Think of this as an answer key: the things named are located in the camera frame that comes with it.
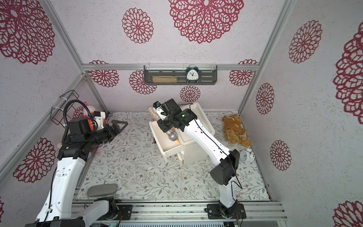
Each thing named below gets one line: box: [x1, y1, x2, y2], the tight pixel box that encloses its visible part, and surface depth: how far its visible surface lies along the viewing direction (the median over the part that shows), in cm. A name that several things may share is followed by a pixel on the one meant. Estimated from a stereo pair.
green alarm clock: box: [185, 66, 200, 83], surface depth 92 cm
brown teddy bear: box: [222, 113, 252, 148], surface depth 102 cm
